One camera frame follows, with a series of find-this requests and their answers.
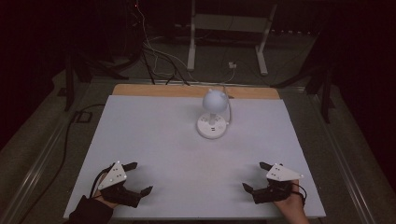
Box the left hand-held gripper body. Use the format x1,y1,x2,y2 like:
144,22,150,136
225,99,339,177
97,161,142,209

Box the white globe desk lamp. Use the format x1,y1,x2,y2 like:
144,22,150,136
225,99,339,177
196,88,231,140

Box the long black floor cable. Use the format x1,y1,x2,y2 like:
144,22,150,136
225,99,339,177
17,103,106,224

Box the person's left hand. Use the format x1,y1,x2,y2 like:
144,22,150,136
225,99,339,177
92,173,120,209

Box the white table mat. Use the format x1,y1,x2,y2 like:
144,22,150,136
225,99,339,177
64,94,327,219

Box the black stand legs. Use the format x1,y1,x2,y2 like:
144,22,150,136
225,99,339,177
270,59,337,125
64,50,141,112

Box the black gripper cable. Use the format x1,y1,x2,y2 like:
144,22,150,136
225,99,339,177
291,182,308,206
89,163,115,199

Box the white floor cable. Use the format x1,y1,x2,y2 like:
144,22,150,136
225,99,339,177
134,3,237,85

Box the aluminium floor rail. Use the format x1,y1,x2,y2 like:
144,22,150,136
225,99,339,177
0,119,74,224
306,92,379,224

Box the black floor cables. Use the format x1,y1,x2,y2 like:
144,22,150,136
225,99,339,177
140,46,191,87

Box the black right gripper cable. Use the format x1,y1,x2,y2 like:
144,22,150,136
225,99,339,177
291,182,308,206

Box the person's right hand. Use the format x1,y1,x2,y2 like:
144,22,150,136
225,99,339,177
274,180,309,224

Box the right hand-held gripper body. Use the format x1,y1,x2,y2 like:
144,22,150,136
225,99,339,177
251,163,305,205

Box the black floor box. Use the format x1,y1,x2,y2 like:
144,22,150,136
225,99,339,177
72,110,93,124

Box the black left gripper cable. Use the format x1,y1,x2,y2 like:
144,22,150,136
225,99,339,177
89,163,115,199

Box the white metal stand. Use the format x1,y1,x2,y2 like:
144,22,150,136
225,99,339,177
186,0,278,77

